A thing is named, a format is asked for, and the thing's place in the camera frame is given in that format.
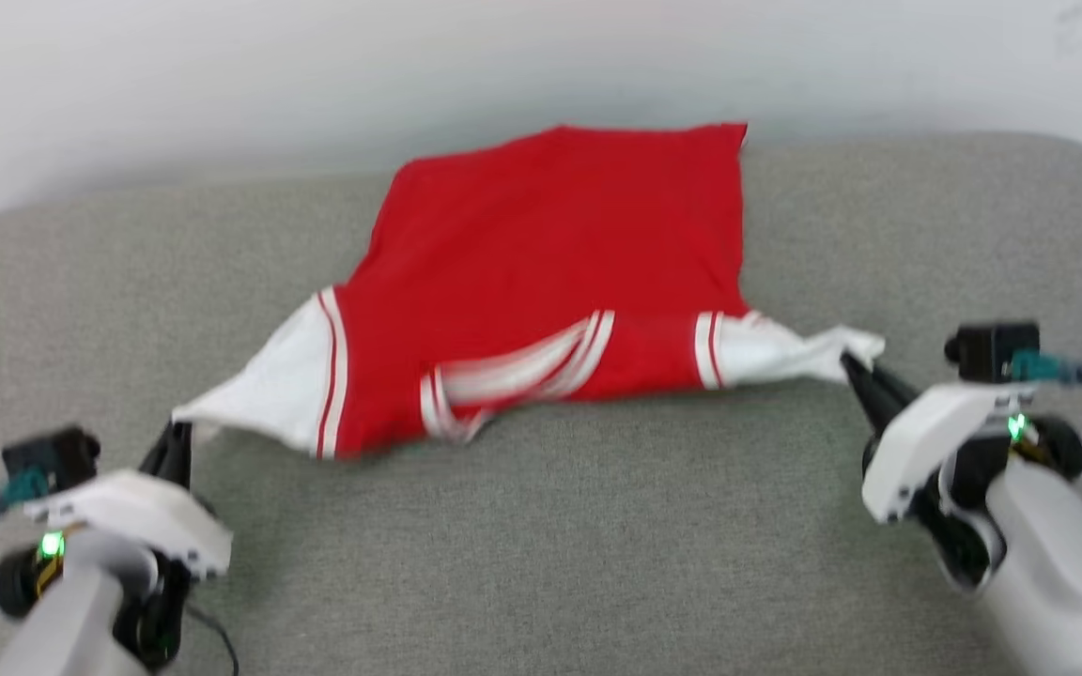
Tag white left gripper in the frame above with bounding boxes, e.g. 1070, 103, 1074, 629
23, 420, 234, 577

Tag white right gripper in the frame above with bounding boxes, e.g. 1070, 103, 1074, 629
839, 353, 1038, 526

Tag red white jersey garment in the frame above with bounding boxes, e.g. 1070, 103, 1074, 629
170, 120, 888, 461

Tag teal left camera connector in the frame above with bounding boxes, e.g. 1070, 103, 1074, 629
0, 468, 51, 518

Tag teal camera connector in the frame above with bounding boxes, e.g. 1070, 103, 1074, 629
0, 468, 51, 518
1011, 349, 1082, 387

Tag teal right camera connector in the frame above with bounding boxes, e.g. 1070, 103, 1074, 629
1011, 349, 1082, 387

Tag thin black cable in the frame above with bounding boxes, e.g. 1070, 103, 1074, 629
186, 604, 242, 676

